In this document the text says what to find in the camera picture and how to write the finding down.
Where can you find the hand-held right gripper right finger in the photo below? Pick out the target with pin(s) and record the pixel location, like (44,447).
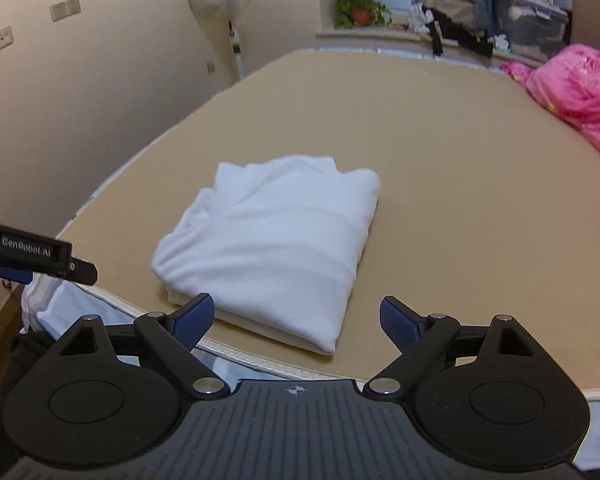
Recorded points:
(400,322)

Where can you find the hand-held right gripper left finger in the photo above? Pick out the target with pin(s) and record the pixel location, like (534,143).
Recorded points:
(195,320)

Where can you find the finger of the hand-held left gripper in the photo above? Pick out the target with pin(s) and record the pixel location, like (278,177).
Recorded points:
(82,271)

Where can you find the white long-sleeve shirt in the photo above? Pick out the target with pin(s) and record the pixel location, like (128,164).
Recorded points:
(280,240)

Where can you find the pile of clothes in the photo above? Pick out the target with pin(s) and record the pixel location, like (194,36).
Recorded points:
(455,5)

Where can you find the plaid bed sheet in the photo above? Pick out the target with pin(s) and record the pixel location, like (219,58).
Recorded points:
(70,305)

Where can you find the tan bed mat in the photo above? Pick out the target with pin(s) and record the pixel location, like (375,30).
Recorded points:
(455,185)

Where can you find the white windowsill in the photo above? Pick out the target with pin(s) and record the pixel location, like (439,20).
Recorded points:
(380,35)

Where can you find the pink floral quilt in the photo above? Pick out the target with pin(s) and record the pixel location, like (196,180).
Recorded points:
(580,90)

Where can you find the potted green plant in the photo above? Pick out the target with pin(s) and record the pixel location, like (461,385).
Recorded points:
(362,10)

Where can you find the clear plastic storage box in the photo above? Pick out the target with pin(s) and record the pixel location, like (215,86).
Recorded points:
(530,25)

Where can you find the brown wooden bed frame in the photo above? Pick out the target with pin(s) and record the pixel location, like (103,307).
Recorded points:
(0,316)

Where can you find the beige wall socket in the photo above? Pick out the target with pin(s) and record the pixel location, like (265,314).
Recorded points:
(3,38)

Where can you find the double wall switch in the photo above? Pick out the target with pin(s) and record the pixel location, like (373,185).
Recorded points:
(65,9)

